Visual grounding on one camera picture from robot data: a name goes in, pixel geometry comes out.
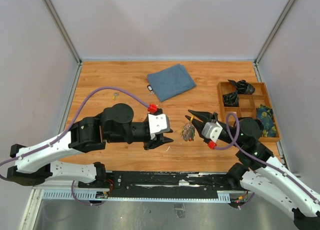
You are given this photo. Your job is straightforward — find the metal key organizer ring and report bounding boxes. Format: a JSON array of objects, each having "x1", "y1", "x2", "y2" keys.
[{"x1": 180, "y1": 116, "x2": 196, "y2": 142}]

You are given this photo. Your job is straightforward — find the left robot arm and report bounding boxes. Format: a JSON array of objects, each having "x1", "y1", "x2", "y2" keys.
[{"x1": 7, "y1": 103, "x2": 173, "y2": 188}]

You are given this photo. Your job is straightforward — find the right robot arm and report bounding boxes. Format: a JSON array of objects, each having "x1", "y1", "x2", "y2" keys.
[{"x1": 187, "y1": 110, "x2": 320, "y2": 229}]

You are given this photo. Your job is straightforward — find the dark rolled tie middle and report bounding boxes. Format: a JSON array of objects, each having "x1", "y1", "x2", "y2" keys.
[{"x1": 222, "y1": 91, "x2": 239, "y2": 107}]

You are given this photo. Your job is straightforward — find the dark rolled tie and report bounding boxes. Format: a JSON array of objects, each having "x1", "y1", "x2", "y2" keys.
[
  {"x1": 228, "y1": 80, "x2": 256, "y2": 95},
  {"x1": 222, "y1": 91, "x2": 239, "y2": 107}
]

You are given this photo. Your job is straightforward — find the wooden compartment tray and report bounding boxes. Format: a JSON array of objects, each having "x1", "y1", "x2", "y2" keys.
[{"x1": 216, "y1": 81, "x2": 282, "y2": 143}]

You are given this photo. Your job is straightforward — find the blue floral rolled tie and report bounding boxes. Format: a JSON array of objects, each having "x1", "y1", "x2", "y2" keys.
[{"x1": 256, "y1": 104, "x2": 277, "y2": 137}]

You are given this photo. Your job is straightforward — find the dark rolled tie top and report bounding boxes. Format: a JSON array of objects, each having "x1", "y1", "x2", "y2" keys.
[{"x1": 228, "y1": 80, "x2": 256, "y2": 95}]

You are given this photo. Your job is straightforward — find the folded blue cloth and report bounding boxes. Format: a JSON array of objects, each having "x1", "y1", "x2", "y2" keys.
[{"x1": 147, "y1": 64, "x2": 197, "y2": 102}]

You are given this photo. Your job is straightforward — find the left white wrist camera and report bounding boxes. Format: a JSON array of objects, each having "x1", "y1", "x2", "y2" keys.
[{"x1": 147, "y1": 113, "x2": 171, "y2": 140}]

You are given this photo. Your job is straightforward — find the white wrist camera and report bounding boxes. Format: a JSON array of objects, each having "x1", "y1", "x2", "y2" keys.
[
  {"x1": 147, "y1": 113, "x2": 171, "y2": 140},
  {"x1": 201, "y1": 122, "x2": 223, "y2": 143}
]

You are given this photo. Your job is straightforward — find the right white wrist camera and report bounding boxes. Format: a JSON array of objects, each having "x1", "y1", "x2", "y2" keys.
[{"x1": 201, "y1": 122, "x2": 223, "y2": 143}]

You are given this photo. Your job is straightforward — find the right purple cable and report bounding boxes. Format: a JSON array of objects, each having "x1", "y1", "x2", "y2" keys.
[{"x1": 207, "y1": 112, "x2": 320, "y2": 210}]

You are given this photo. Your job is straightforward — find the purple cable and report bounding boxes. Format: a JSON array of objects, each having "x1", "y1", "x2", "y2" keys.
[
  {"x1": 207, "y1": 112, "x2": 320, "y2": 210},
  {"x1": 0, "y1": 86, "x2": 158, "y2": 206}
]

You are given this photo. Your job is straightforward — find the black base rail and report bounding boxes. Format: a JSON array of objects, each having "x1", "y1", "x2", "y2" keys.
[{"x1": 76, "y1": 171, "x2": 245, "y2": 200}]

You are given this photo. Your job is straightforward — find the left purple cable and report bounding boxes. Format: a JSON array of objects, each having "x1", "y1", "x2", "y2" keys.
[{"x1": 0, "y1": 86, "x2": 158, "y2": 206}]

